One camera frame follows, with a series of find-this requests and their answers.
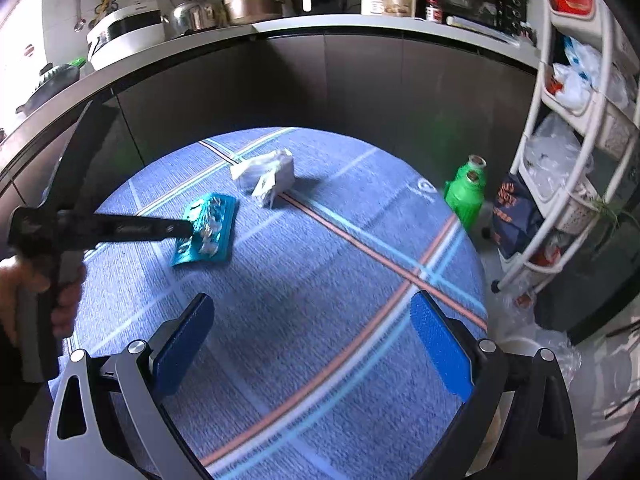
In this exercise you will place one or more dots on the green plant leaves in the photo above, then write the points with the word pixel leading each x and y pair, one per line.
pixel 607 210

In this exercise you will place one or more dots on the crumpled white paper packet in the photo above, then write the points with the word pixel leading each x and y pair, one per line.
pixel 270 172

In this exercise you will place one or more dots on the black pan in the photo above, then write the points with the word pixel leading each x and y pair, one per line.
pixel 52 82

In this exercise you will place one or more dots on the person's left hand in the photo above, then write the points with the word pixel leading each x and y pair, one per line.
pixel 67 310

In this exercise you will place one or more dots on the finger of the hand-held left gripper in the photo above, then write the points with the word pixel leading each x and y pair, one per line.
pixel 135 231
pixel 85 155

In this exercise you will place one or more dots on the teal blister pack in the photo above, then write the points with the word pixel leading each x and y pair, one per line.
pixel 212 230

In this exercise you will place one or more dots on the white plastic bag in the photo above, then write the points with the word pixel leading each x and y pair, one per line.
pixel 580 80

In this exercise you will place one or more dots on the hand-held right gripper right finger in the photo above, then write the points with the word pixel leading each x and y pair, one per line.
pixel 442 347

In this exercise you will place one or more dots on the blue plaid tablecloth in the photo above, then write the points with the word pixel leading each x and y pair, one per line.
pixel 310 270

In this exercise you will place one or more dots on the clear plastic bag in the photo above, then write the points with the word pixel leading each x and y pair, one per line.
pixel 555 345

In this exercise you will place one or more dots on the white rice cooker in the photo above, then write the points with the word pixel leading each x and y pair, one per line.
pixel 125 35

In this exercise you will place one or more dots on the copper pot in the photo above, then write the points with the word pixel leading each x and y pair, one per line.
pixel 252 9

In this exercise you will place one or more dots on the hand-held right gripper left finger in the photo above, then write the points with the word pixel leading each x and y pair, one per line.
pixel 185 345

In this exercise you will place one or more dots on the green plastic bottle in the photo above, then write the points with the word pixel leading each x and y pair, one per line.
pixel 465 195

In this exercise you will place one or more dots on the dark blue printed bag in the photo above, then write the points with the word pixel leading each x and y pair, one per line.
pixel 517 215

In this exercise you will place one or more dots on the white plastic storage rack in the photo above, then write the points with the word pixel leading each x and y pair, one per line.
pixel 602 125

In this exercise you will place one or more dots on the black toaster oven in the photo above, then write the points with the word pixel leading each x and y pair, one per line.
pixel 475 0

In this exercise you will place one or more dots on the steel kettle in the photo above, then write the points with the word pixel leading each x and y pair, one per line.
pixel 190 12

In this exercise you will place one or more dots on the dark kitchen cabinet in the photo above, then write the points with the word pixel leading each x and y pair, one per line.
pixel 350 80

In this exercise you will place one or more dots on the red label jar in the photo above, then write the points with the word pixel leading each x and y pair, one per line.
pixel 434 11

